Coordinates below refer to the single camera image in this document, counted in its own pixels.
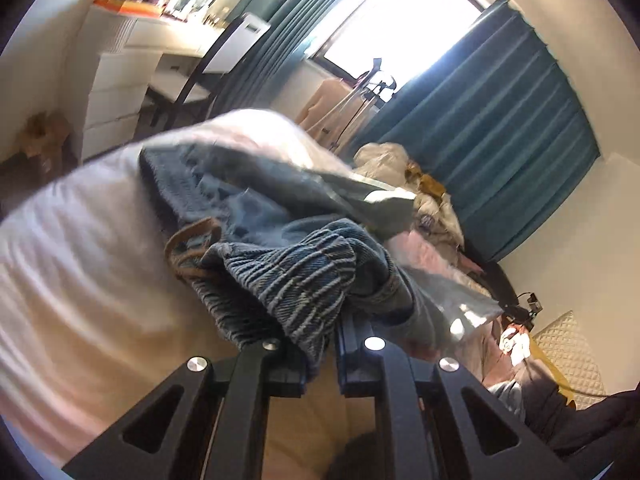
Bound grey denim jeans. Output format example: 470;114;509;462
139;143;501;375

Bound mustard yellow garment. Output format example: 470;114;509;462
405;160;447;200

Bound pink cream bed duvet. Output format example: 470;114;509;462
1;110;499;479

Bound teal right curtain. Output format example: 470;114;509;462
344;0;600;261

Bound teal curtain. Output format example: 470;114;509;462
344;0;600;261
209;0;344;117

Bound cream puffer jacket pile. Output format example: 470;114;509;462
354;143;464;248

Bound garment steamer stand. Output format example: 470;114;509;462
297;58;397;154

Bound window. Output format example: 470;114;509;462
311;0;485;101

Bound white black chair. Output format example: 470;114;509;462
145;13;271;131

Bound teal left curtain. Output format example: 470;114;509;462
209;0;344;117

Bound white desk with drawers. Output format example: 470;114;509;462
60;4;222;162

